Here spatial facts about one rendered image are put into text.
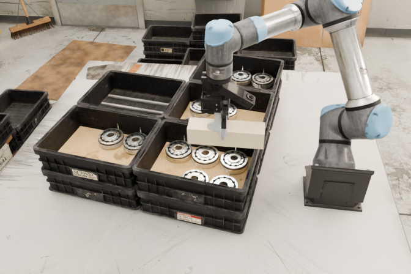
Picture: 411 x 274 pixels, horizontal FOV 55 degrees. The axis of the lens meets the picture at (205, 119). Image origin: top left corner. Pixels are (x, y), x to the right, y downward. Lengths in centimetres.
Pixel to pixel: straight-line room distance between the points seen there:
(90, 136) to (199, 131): 62
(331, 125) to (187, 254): 68
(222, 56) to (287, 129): 90
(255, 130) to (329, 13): 45
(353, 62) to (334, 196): 49
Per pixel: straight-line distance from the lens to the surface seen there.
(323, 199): 155
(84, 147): 167
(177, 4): 450
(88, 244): 150
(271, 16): 136
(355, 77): 139
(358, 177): 148
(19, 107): 290
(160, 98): 188
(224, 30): 104
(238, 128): 123
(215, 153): 151
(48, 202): 168
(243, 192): 128
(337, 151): 148
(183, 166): 150
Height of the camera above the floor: 186
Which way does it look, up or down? 37 degrees down
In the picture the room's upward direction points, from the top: 2 degrees counter-clockwise
